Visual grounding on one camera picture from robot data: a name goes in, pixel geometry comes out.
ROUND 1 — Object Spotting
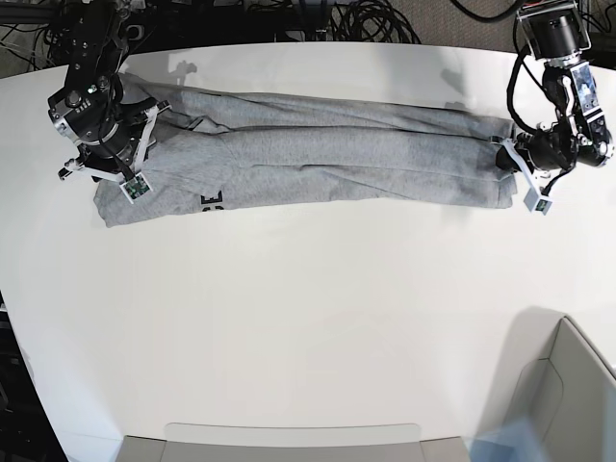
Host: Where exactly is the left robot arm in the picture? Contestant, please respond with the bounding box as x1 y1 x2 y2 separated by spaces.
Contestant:
491 1 615 199

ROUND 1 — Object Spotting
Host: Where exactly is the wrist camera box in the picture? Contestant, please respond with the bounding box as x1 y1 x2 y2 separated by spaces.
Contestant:
524 189 552 216
119 173 151 204

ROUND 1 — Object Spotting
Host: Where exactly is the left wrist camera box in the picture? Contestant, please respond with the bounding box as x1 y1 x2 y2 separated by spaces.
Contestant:
524 189 552 216

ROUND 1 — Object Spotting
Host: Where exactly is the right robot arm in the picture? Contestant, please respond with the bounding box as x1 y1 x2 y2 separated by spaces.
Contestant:
48 1 170 200

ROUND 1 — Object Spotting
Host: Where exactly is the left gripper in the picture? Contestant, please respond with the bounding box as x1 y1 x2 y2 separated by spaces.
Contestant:
490 134 576 193

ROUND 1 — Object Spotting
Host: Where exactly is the black cable bundle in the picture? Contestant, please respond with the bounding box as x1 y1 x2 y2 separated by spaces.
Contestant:
326 0 420 45

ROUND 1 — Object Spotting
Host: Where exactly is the grey T-shirt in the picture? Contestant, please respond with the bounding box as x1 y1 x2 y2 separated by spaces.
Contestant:
93 74 517 227

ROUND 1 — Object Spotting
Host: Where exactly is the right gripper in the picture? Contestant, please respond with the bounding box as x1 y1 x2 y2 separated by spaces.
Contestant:
56 98 170 183

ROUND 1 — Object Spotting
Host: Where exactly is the grey chair at right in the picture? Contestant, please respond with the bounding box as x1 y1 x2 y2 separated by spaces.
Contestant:
500 317 615 461

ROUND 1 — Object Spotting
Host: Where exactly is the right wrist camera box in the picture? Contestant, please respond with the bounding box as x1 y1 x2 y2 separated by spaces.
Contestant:
119 173 151 204

